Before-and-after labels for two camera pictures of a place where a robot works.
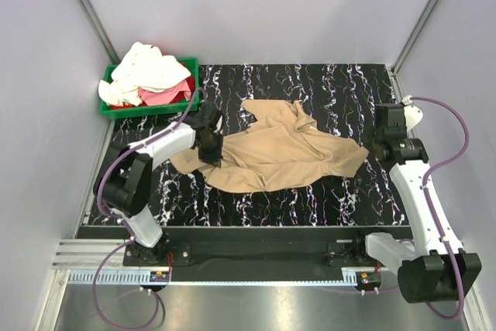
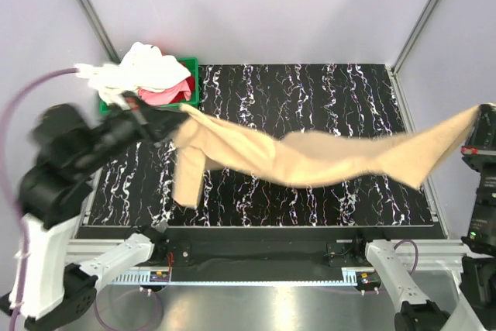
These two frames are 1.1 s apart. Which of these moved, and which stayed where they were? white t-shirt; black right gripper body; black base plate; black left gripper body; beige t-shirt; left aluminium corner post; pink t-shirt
Moved: black left gripper body; black right gripper body; beige t-shirt
Stayed: black base plate; left aluminium corner post; white t-shirt; pink t-shirt
